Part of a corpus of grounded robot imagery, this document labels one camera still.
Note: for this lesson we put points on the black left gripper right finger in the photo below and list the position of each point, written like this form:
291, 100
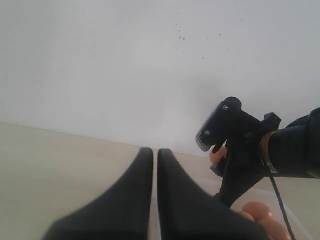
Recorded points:
187, 212

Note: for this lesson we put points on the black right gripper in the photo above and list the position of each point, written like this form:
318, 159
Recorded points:
241, 171

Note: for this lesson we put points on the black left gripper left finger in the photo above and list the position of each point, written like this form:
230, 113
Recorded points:
121, 213

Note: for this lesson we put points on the brown egg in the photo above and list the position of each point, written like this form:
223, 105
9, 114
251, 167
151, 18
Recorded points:
275, 229
259, 211
215, 158

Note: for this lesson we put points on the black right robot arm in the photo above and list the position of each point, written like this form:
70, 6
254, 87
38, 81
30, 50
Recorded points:
292, 152

